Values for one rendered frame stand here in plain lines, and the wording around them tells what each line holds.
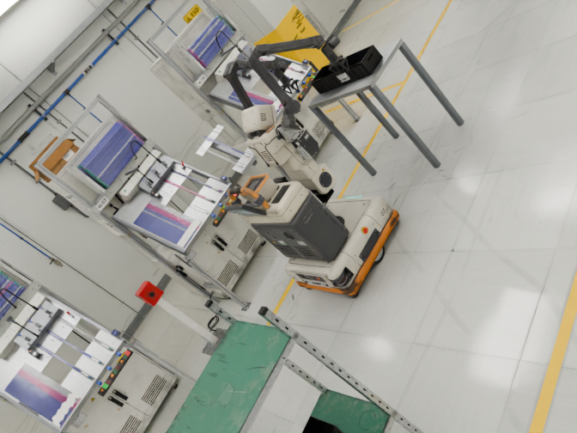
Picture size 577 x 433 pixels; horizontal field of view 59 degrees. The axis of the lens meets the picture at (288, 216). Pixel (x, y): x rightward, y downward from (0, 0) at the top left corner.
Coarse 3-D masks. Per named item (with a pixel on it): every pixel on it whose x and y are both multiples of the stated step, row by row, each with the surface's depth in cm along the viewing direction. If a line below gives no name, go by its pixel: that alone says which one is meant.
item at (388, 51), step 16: (384, 48) 350; (400, 48) 343; (384, 64) 332; (416, 64) 348; (368, 80) 331; (432, 80) 356; (320, 96) 378; (336, 96) 355; (384, 96) 331; (320, 112) 386; (448, 112) 368; (336, 128) 393; (416, 144) 350; (432, 160) 355
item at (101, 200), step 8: (96, 104) 413; (88, 112) 408; (80, 120) 404; (128, 120) 419; (72, 128) 400; (136, 128) 422; (64, 136) 397; (144, 136) 426; (56, 144) 393; (144, 144) 426; (48, 152) 390; (40, 160) 385; (72, 168) 393; (80, 176) 399; (88, 184) 405; (96, 184) 401; (96, 192) 414; (104, 192) 404; (96, 200) 406; (104, 200) 407; (96, 208) 403; (176, 256) 392; (208, 288) 427; (216, 288) 413; (248, 304) 421
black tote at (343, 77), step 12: (372, 48) 335; (348, 60) 361; (360, 60) 354; (372, 60) 335; (324, 72) 384; (348, 72) 345; (360, 72) 338; (372, 72) 335; (312, 84) 378; (324, 84) 370; (336, 84) 362
